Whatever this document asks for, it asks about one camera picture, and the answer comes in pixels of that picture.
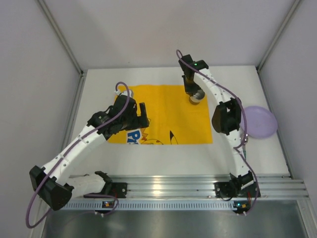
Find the aluminium rail frame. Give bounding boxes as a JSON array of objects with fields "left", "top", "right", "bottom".
[{"left": 61, "top": 176, "right": 309, "bottom": 214}]

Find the purple plastic plate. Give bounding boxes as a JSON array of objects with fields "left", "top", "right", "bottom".
[{"left": 244, "top": 106, "right": 278, "bottom": 139}]

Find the spoon with green handle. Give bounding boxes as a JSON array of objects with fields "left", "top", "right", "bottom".
[{"left": 242, "top": 134, "right": 248, "bottom": 159}]

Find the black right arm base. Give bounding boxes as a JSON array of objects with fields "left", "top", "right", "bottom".
[{"left": 214, "top": 171, "right": 261, "bottom": 201}]

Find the yellow cartoon placemat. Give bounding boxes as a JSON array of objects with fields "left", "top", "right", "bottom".
[{"left": 108, "top": 85, "right": 213, "bottom": 145}]

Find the metal cup with brown band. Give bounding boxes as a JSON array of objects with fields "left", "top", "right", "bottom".
[{"left": 189, "top": 89, "right": 205, "bottom": 105}]

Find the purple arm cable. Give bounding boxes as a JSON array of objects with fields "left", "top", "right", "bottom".
[
  {"left": 26, "top": 81, "right": 134, "bottom": 228},
  {"left": 175, "top": 49, "right": 261, "bottom": 216}
]

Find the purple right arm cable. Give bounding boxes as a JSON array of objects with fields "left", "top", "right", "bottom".
[{"left": 175, "top": 49, "right": 261, "bottom": 216}]

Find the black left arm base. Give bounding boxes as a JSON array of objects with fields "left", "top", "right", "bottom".
[{"left": 83, "top": 171, "right": 128, "bottom": 198}]

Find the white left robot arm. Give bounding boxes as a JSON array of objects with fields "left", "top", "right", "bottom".
[{"left": 29, "top": 92, "right": 149, "bottom": 211}]

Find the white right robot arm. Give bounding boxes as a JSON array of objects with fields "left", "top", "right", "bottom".
[{"left": 176, "top": 50, "right": 257, "bottom": 191}]

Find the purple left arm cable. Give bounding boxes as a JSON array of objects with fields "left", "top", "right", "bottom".
[{"left": 26, "top": 81, "right": 134, "bottom": 228}]

